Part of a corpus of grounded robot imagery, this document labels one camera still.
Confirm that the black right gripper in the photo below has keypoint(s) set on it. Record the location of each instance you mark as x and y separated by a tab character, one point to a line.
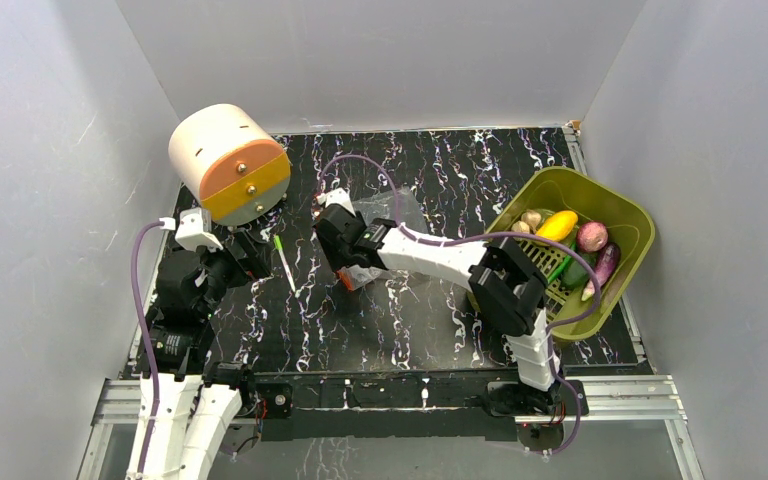
334	234

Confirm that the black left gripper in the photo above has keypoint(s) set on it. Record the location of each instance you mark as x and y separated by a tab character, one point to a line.
256	263

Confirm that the beige toy garlic bulb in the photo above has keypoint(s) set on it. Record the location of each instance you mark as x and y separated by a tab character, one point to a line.
533	219

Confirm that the yellow toy lemon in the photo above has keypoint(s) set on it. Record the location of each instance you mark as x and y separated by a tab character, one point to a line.
558	226

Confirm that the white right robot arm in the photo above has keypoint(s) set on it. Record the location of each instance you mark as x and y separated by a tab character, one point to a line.
508	288

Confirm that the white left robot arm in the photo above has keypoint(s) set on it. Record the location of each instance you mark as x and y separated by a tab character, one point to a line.
187	404

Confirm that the green white pen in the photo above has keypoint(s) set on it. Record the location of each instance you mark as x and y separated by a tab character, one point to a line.
285	265

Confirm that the white orange cylindrical drum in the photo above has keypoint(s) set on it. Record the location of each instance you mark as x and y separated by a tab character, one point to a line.
232	166

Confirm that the green toy bean pod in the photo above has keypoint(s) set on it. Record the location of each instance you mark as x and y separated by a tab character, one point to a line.
556	273

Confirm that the dark green toy avocado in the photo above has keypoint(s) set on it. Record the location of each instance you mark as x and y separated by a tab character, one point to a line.
575	275

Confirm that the olive green plastic basket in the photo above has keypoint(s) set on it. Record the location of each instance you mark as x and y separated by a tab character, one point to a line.
629	226

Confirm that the pink toy onion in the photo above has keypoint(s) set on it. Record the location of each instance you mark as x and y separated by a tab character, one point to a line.
592	237

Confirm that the purple toy eggplant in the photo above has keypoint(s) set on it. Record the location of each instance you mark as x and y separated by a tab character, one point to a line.
607	263

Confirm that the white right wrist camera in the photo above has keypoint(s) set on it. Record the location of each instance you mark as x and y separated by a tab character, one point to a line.
339	197

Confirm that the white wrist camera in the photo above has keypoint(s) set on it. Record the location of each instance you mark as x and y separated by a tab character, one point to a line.
339	197
194	231

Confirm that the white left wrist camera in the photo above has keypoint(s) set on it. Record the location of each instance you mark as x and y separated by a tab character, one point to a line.
194	231

